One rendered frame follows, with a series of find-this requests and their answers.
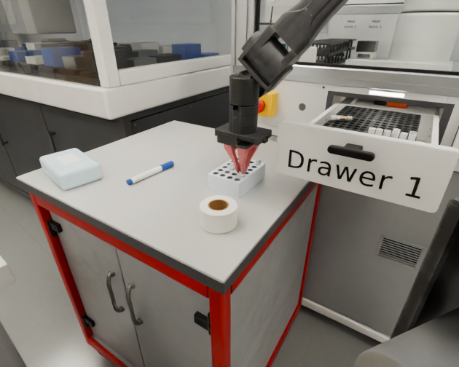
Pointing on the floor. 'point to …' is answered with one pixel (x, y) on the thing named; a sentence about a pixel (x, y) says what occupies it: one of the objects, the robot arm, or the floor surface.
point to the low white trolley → (178, 253)
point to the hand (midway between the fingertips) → (242, 169)
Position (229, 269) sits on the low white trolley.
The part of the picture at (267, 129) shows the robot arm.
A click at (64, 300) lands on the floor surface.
